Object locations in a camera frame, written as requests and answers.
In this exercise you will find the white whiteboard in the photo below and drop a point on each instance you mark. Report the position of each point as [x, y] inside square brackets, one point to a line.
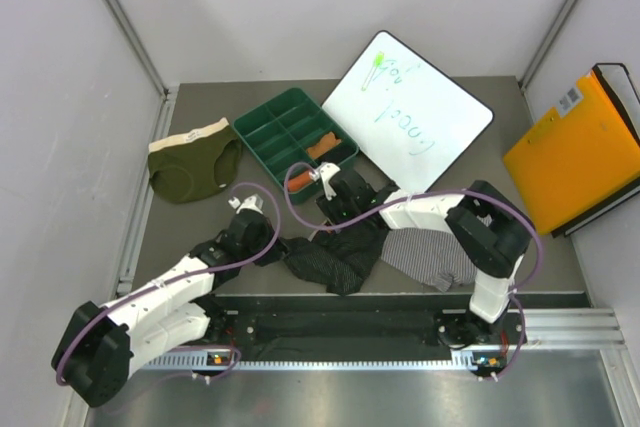
[413, 122]

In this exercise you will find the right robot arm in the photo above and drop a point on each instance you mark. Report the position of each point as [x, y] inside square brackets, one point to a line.
[493, 234]

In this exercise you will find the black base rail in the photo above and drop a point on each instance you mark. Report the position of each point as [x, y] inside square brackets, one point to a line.
[370, 327]

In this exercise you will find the grey striped underwear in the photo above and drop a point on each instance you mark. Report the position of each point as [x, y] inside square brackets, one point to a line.
[430, 257]

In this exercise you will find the black dotted underwear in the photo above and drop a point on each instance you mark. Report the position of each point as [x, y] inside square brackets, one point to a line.
[340, 261]

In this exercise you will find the green compartment tray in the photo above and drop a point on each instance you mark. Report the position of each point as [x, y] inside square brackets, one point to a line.
[279, 131]

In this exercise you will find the olive green underwear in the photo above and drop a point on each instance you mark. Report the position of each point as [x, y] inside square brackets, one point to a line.
[195, 165]

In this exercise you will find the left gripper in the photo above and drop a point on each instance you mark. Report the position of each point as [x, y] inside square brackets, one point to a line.
[276, 254]

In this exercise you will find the orange rolled cloth front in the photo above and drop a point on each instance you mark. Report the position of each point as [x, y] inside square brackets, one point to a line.
[299, 182]

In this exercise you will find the orange clipboard folder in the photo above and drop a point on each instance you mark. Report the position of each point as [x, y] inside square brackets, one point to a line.
[581, 159]

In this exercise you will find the orange rolled cloth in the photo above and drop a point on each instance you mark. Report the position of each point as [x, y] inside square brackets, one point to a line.
[326, 143]
[299, 182]

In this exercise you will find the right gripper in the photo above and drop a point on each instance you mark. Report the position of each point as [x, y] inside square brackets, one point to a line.
[330, 208]

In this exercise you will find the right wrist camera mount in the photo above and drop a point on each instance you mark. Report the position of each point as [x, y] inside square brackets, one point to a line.
[323, 174]

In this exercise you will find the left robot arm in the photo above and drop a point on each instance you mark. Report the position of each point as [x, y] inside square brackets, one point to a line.
[103, 346]

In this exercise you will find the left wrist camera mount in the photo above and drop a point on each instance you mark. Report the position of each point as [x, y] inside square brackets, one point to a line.
[253, 203]

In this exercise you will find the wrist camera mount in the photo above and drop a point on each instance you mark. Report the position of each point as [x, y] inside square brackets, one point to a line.
[323, 174]
[253, 203]

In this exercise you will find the orange rolled cloth back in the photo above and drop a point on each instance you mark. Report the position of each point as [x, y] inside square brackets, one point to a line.
[326, 143]

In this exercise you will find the black rolled cloth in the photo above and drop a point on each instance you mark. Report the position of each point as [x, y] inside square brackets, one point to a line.
[342, 155]

